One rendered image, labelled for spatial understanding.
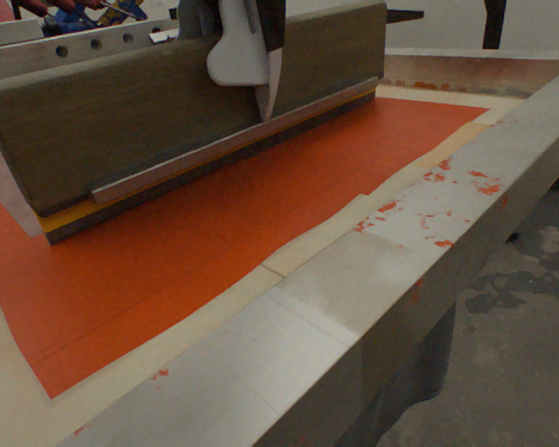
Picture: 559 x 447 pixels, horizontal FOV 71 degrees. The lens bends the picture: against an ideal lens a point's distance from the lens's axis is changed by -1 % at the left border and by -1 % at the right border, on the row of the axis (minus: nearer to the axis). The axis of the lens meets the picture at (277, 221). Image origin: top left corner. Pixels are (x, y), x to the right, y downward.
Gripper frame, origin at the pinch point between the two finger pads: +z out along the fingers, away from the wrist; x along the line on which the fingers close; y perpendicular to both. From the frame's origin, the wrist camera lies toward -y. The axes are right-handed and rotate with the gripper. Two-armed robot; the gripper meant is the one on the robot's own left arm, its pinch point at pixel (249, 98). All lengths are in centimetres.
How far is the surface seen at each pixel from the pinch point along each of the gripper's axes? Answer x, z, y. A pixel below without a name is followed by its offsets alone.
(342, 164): 8.0, 4.8, -1.4
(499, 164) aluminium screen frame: 19.9, 1.0, 1.1
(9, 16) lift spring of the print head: -86, -8, -6
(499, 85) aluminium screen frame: 11.3, 4.6, -23.7
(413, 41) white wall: -94, 37, -198
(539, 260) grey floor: 2, 105, -131
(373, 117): 3.8, 5.2, -12.1
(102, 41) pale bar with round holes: -61, -1, -14
